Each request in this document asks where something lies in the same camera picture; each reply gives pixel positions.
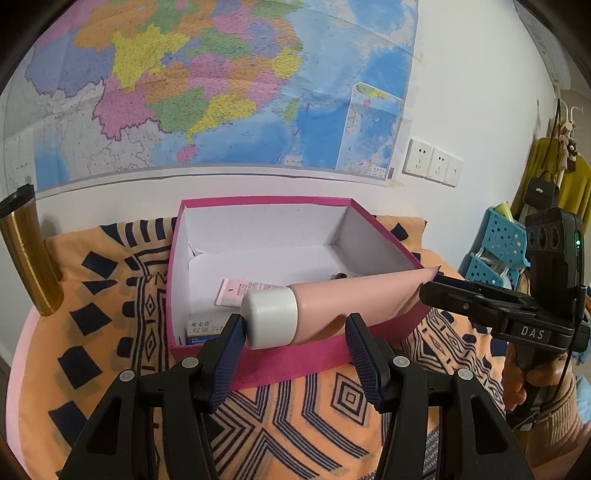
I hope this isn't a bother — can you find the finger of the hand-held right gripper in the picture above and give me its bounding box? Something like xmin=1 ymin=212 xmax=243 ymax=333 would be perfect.
xmin=418 ymin=281 xmax=513 ymax=326
xmin=431 ymin=274 xmax=529 ymax=301

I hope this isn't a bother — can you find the coat rack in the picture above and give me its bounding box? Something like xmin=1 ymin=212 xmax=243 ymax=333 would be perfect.
xmin=547 ymin=97 xmax=585 ymax=162

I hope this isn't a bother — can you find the white wall socket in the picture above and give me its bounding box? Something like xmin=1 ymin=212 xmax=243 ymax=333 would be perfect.
xmin=427 ymin=148 xmax=453 ymax=183
xmin=402 ymin=137 xmax=437 ymax=177

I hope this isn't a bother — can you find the colourful wall map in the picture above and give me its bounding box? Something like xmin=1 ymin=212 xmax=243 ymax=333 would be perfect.
xmin=0 ymin=0 xmax=419 ymax=192

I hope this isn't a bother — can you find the pink tube with white cap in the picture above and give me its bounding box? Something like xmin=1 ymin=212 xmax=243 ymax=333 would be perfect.
xmin=241 ymin=267 xmax=441 ymax=350

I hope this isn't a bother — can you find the black cable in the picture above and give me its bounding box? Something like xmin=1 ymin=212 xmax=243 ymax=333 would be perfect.
xmin=551 ymin=284 xmax=583 ymax=407

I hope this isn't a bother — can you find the gold thermos flask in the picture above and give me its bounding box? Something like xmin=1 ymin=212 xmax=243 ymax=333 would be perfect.
xmin=0 ymin=185 xmax=64 ymax=317

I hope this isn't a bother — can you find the orange patterned cloth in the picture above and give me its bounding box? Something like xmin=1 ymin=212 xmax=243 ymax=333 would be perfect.
xmin=44 ymin=215 xmax=513 ymax=480

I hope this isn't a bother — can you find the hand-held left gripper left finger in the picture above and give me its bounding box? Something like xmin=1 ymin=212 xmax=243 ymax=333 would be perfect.
xmin=55 ymin=314 xmax=245 ymax=480

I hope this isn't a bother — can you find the blue perforated storage rack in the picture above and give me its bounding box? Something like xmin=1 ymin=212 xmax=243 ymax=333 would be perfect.
xmin=459 ymin=207 xmax=532 ymax=289

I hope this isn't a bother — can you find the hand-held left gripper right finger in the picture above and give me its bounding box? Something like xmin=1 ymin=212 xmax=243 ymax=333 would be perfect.
xmin=344 ymin=313 xmax=532 ymax=480

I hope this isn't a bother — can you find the pink cardboard box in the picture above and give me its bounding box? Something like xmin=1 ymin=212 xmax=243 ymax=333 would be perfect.
xmin=166 ymin=198 xmax=426 ymax=391

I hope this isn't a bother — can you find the black handbag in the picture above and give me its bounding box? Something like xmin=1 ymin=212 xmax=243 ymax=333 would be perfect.
xmin=523 ymin=171 xmax=559 ymax=206

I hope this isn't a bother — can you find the person's right hand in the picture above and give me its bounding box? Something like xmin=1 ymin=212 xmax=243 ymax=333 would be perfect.
xmin=502 ymin=344 xmax=578 ymax=412

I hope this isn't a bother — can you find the pink printed packet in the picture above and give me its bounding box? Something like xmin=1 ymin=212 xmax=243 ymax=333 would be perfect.
xmin=215 ymin=278 xmax=287 ymax=308

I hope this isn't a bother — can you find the yellow hanging garment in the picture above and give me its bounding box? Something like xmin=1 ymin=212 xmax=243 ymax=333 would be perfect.
xmin=522 ymin=136 xmax=591 ymax=217

